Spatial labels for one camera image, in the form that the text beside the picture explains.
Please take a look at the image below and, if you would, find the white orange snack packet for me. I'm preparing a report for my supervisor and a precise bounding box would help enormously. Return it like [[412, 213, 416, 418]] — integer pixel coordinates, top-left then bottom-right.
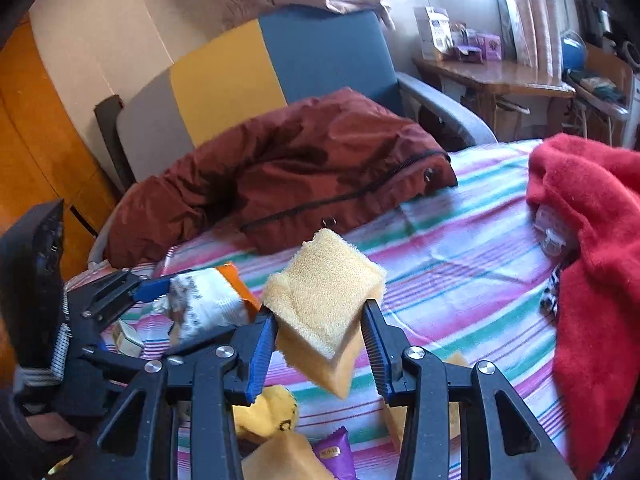
[[152, 262, 262, 346]]

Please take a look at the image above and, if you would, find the yellow sponge block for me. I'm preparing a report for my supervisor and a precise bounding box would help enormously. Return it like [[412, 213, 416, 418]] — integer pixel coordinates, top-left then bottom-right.
[[262, 229, 386, 399]]

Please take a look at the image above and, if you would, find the small cream box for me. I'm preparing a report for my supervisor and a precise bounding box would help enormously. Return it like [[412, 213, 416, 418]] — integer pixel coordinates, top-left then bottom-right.
[[112, 320, 144, 359]]

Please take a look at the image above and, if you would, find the purple snack packet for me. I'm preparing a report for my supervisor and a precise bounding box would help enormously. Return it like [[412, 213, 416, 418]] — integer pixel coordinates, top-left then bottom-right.
[[311, 426, 357, 480]]

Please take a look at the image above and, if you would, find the tan sponge in front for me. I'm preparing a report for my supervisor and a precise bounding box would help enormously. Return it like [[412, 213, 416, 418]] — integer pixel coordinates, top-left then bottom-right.
[[242, 431, 328, 480]]

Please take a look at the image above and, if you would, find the striped bed sheet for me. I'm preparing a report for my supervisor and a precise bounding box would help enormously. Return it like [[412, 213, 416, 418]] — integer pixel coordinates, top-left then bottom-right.
[[64, 138, 572, 480]]

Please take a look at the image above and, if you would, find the wooden wardrobe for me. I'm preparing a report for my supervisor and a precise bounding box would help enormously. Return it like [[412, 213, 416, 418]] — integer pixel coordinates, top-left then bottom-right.
[[0, 16, 122, 280]]

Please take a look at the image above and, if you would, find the grey yellow blue headboard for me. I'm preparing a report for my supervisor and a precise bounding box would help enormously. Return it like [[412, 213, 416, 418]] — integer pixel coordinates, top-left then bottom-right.
[[115, 4, 406, 183]]

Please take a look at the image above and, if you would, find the dark red jacket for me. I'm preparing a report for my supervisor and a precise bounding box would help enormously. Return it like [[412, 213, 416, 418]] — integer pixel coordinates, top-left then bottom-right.
[[104, 88, 458, 268]]

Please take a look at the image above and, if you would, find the red fleece garment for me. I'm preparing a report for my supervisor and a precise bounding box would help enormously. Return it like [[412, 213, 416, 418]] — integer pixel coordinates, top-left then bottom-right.
[[526, 133, 639, 479]]

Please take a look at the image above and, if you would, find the wooden desk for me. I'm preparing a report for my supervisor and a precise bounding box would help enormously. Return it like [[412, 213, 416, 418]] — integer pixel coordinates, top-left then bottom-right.
[[412, 56, 575, 132]]

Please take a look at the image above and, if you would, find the white box on desk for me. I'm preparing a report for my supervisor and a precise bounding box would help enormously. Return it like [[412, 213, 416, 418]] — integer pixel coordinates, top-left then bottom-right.
[[413, 6, 454, 61]]

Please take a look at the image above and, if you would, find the purple box on desk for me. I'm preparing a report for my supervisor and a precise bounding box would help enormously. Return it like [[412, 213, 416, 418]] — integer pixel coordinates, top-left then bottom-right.
[[476, 32, 502, 62]]

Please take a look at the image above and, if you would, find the blue globe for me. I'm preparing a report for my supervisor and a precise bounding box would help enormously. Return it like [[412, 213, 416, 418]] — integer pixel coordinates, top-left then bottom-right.
[[561, 30, 588, 72]]

